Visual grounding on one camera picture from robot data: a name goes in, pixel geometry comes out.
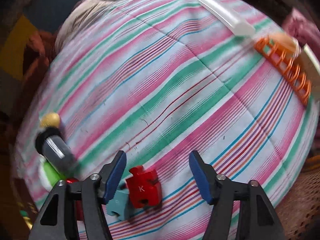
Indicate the grey pillow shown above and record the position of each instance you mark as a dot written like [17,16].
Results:
[84,14]

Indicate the brown blanket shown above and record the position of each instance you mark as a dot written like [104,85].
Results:
[38,54]

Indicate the multicolour padded headboard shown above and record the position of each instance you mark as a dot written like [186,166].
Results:
[20,21]

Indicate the white plastic tube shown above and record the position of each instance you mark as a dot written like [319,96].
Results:
[230,18]

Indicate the striped bed quilt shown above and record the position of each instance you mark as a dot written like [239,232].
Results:
[158,79]

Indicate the red puzzle block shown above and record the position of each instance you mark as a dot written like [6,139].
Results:
[144,187]

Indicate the yellow oval soap box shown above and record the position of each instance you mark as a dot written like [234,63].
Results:
[51,119]

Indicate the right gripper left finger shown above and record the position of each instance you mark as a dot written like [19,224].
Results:
[56,218]

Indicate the red lipstick tube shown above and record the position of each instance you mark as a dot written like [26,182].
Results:
[79,215]

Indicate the black lidded clear jar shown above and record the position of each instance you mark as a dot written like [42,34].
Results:
[50,144]

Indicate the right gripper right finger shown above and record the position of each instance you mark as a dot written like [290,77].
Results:
[257,217]

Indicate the teal puzzle block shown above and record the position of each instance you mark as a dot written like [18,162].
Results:
[120,205]

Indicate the white green square bottle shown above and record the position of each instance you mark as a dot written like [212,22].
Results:
[48,176]

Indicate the orange plastic rack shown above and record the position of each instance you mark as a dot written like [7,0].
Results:
[282,59]

